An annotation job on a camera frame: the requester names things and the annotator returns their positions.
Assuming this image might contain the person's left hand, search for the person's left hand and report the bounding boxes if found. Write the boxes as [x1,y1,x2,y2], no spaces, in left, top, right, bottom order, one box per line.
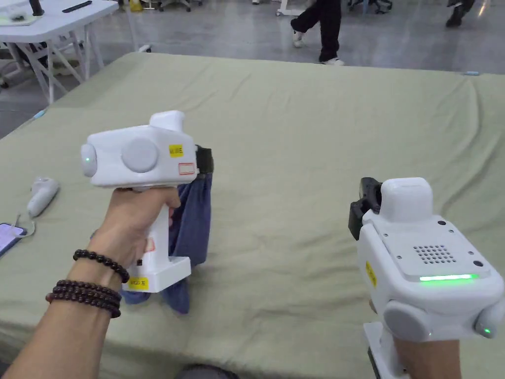
[84,185,182,274]

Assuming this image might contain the white folding table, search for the white folding table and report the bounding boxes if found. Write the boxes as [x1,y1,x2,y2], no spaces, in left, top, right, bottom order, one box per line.
[0,0,120,106]

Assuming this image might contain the smartphone with lit screen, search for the smartphone with lit screen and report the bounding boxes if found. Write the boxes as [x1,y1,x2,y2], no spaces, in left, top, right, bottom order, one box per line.
[0,223,28,258]

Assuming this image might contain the person's left forearm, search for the person's left forearm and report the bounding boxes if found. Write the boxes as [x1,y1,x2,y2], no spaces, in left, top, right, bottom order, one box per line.
[0,248,131,379]

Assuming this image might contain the white cable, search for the white cable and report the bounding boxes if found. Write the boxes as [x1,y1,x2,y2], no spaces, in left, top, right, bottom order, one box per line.
[15,212,38,238]

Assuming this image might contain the dark blue garment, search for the dark blue garment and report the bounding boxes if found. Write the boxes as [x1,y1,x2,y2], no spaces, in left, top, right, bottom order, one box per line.
[123,171,214,316]

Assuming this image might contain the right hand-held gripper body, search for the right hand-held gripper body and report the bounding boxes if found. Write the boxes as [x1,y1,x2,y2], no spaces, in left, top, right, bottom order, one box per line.
[349,177,505,379]

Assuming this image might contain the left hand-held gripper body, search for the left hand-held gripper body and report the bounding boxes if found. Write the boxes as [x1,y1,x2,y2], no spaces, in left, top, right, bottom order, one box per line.
[80,111,214,294]

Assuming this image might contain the person's right hand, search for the person's right hand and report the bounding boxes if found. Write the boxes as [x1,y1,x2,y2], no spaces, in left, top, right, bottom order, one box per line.
[393,338,463,379]

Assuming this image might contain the white hand controller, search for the white hand controller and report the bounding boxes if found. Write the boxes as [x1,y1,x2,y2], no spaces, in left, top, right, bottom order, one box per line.
[26,176,61,218]

